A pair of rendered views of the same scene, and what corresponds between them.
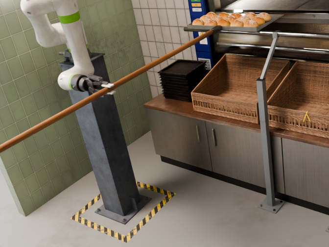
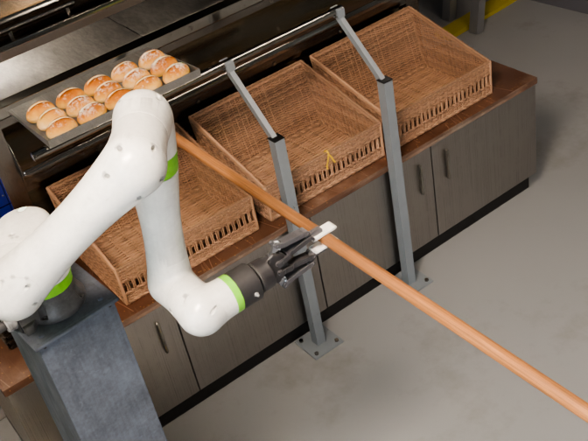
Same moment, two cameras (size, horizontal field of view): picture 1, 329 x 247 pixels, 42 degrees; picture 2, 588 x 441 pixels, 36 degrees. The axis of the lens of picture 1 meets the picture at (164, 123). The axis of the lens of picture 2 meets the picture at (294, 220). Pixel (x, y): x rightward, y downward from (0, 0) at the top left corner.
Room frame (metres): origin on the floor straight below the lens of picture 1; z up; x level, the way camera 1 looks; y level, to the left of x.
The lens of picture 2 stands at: (1.70, 1.92, 2.50)
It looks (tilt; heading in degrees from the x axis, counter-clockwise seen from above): 36 degrees down; 284
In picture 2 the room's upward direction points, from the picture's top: 12 degrees counter-clockwise
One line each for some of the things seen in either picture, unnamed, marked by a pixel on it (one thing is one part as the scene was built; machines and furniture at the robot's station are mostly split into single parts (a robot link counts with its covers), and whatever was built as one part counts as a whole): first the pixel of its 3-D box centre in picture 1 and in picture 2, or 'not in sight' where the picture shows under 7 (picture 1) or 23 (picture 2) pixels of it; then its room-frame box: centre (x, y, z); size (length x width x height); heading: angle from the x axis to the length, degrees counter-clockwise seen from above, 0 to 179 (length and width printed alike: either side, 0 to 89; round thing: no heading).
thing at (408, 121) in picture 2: not in sight; (401, 74); (1.96, -1.41, 0.72); 0.56 x 0.49 x 0.28; 44
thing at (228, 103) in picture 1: (240, 86); (153, 207); (2.81, -0.59, 0.72); 0.56 x 0.49 x 0.28; 43
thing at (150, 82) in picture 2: (237, 23); (146, 84); (2.70, -0.59, 1.21); 0.10 x 0.07 x 0.06; 40
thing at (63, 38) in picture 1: (72, 35); (31, 255); (2.66, 0.45, 1.36); 0.16 x 0.13 x 0.19; 99
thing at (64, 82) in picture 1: (70, 80); (205, 305); (2.30, 0.47, 1.20); 0.14 x 0.13 x 0.11; 44
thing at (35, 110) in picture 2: (211, 15); (39, 110); (3.04, -0.48, 1.21); 0.10 x 0.07 x 0.06; 43
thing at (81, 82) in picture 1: (89, 84); (269, 269); (2.17, 0.35, 1.20); 0.09 x 0.07 x 0.08; 44
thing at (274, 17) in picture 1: (234, 19); (102, 90); (2.87, -0.61, 1.19); 0.55 x 0.36 x 0.03; 44
